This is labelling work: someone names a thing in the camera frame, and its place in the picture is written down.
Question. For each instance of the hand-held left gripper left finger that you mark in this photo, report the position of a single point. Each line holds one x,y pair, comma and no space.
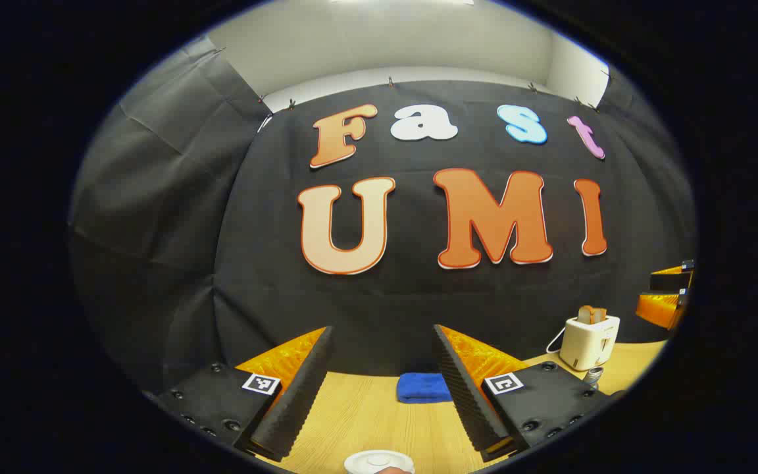
300,408

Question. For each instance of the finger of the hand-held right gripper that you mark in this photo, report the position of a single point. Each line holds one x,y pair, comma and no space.
662,308
672,282

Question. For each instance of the brown toast slice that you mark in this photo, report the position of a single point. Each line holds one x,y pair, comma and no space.
600,315
585,315

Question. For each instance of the blue towel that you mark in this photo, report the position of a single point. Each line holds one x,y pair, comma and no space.
424,388

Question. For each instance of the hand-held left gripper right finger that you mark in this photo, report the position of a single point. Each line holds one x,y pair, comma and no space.
468,408

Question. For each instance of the white teacup lid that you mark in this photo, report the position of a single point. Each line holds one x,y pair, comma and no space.
376,462

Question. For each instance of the white toaster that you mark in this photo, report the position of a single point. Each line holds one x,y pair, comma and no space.
588,342

